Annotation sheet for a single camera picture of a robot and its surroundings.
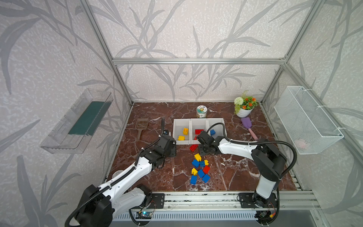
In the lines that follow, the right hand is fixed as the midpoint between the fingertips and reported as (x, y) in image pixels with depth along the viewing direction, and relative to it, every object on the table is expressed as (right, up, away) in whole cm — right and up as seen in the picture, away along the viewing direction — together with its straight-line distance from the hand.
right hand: (200, 149), depth 92 cm
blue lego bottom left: (-5, -15, -12) cm, 19 cm away
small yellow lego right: (+3, -7, -5) cm, 9 cm away
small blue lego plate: (0, -7, -7) cm, 10 cm away
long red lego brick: (-5, +1, 0) cm, 5 cm away
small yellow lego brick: (-5, -10, -11) cm, 16 cm away
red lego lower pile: (+3, -10, -8) cm, 13 cm away
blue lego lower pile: (-1, -12, -10) cm, 15 cm away
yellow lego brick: (-10, +11, +6) cm, 16 cm away
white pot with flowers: (+33, +29, +10) cm, 45 cm away
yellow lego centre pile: (-2, -3, -6) cm, 7 cm away
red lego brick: (-2, +10, +7) cm, 13 cm away
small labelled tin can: (+2, +25, +13) cm, 28 cm away
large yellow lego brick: (-13, +6, +5) cm, 15 cm away
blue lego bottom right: (+2, -14, -11) cm, 18 cm away
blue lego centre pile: (-4, -7, -7) cm, 10 cm away
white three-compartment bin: (-5, +16, +7) cm, 18 cm away
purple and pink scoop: (+37, +17, +15) cm, 43 cm away
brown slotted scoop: (-44, +16, +14) cm, 49 cm away
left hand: (-17, +3, -8) cm, 19 cm away
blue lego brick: (+9, +10, +9) cm, 16 cm away
